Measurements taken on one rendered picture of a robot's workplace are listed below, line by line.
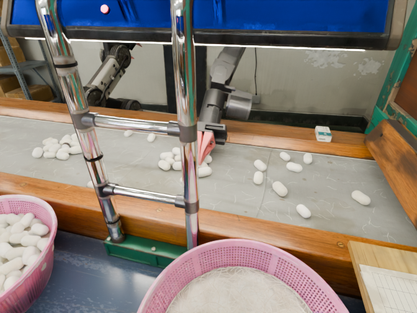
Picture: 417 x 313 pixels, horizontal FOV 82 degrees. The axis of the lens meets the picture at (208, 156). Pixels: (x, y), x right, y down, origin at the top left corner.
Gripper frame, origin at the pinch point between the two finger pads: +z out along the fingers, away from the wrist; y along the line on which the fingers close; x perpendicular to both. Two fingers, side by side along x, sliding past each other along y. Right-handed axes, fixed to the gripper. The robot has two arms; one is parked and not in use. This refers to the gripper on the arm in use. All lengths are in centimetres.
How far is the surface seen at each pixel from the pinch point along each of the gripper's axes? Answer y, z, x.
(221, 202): 7.6, 9.7, -4.1
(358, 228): 33.7, 9.7, -4.5
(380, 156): 39.5, -7.1, -1.1
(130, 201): -9.2, 13.7, -9.9
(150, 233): -3.7, 18.6, -9.2
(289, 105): 38, -135, 171
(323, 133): 30.5, -16.8, 9.4
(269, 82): 13, -147, 151
